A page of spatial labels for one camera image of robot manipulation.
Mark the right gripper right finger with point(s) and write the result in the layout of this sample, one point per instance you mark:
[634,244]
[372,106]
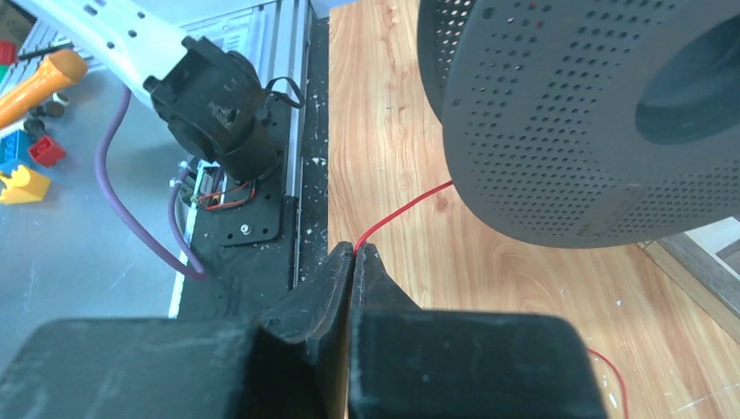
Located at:
[410,362]

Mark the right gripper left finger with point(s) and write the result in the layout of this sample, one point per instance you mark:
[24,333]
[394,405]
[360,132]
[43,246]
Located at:
[288,361]

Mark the dark grey cable spool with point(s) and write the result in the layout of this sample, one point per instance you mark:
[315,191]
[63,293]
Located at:
[586,124]

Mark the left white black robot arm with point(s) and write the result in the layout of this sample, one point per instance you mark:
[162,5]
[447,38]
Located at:
[209,98]

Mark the wooden chessboard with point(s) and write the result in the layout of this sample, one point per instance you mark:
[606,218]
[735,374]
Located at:
[704,262]

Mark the yellow toy brick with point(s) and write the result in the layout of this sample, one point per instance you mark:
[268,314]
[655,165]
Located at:
[23,185]

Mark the red toy brick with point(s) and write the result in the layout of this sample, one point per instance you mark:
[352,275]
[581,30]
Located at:
[46,152]

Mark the blue toy brick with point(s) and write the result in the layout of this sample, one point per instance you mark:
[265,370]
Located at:
[15,151]

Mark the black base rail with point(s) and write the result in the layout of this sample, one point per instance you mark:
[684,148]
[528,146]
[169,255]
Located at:
[259,241]

